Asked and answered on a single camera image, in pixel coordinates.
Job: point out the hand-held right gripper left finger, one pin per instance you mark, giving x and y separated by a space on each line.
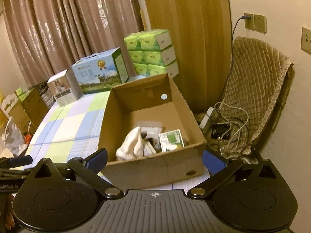
97 160

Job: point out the white power strip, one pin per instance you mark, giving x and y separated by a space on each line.
206 117

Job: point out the clear plastic box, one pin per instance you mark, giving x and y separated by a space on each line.
151 131

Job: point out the white product box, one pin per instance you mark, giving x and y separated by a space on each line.
64 89

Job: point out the brown cardboard carton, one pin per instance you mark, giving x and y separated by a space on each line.
36 104

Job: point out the stack of green tissue packs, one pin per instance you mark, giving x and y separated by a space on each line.
150 53

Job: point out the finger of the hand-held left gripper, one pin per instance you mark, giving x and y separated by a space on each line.
21 160
14 171

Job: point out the person's left hand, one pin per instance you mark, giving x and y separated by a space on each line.
8 211

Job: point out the beige wall outlet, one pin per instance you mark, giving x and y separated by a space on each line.
260 23
306 40
249 21

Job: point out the white knitted cloth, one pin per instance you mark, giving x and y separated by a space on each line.
133 145

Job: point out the brown patterned curtain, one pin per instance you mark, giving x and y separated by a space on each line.
60 24

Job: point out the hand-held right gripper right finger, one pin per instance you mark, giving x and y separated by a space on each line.
213 161

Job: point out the brown cardboard box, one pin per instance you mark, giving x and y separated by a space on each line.
155 170

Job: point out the blue milk carton box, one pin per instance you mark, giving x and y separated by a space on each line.
97 75

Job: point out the carton with white flap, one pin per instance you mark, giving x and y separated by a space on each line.
14 111

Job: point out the white plastic bag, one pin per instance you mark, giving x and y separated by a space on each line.
13 138

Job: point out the green and white small box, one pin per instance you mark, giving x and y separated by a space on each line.
172 140

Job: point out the black power adapter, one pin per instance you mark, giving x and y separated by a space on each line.
220 131

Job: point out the chair with quilted cover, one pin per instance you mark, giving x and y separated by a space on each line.
257 85

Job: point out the yellow curtain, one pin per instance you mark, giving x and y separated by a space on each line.
189 41

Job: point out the green tissue packs in carton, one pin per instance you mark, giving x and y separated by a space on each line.
21 93

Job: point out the metal pot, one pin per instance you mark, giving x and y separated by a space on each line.
46 97

